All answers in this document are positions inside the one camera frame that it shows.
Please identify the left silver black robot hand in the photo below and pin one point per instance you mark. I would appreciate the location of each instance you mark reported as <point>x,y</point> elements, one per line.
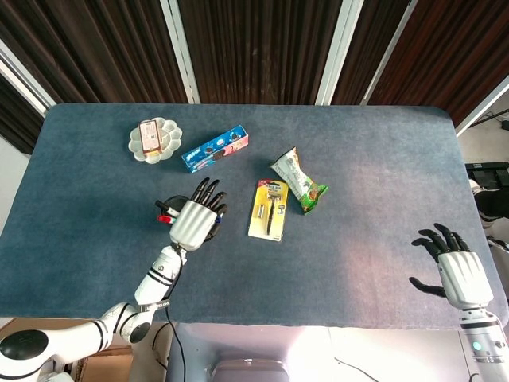
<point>193,223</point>

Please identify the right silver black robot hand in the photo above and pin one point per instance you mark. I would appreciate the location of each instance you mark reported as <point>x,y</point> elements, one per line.
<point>463,274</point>

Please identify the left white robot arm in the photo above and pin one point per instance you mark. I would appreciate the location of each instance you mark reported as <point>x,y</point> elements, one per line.
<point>157,274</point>

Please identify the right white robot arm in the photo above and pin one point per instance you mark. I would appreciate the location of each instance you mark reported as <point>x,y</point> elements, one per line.
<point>481,346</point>

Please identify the red marker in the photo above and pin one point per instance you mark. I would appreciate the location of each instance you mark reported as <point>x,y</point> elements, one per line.
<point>163,219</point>

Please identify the black capped white marker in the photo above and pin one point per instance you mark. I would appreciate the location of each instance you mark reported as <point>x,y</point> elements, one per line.
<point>161,205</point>

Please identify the markers bundle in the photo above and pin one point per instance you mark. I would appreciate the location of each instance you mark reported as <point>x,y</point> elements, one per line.
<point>175,197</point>

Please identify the yellow carded razor package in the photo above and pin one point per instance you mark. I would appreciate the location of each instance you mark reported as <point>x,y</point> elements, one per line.
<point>264,223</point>

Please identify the blue Oreo cookie box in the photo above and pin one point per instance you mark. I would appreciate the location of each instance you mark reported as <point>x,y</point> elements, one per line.
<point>214,150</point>

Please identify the white flower-shaped palette dish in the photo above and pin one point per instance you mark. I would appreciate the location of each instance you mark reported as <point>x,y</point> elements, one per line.
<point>171,135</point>

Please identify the small brown labelled box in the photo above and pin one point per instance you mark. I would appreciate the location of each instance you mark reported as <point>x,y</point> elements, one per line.
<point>150,135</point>

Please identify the black equipment case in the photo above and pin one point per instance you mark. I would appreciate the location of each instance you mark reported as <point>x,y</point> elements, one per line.
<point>489,173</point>

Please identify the green white snack bag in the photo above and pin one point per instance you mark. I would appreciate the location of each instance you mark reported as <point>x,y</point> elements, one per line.
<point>298,179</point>

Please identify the blue velvet table cloth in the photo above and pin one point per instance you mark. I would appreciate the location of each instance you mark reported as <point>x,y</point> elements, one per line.
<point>318,270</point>

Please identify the grey robot torso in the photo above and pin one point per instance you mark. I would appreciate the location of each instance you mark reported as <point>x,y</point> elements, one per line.
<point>238,350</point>

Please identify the brown cardboard box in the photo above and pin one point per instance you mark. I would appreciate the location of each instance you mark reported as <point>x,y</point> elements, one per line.
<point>111,366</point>

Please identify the dark brown pleated screen panel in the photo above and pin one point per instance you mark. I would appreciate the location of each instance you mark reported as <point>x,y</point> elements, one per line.
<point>449,55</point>
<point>367,40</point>
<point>99,44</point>
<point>258,47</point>

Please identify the white screen frame post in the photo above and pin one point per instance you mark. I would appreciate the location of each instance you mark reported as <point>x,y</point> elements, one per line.
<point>181,51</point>
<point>24,77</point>
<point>387,51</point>
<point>483,103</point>
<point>334,51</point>

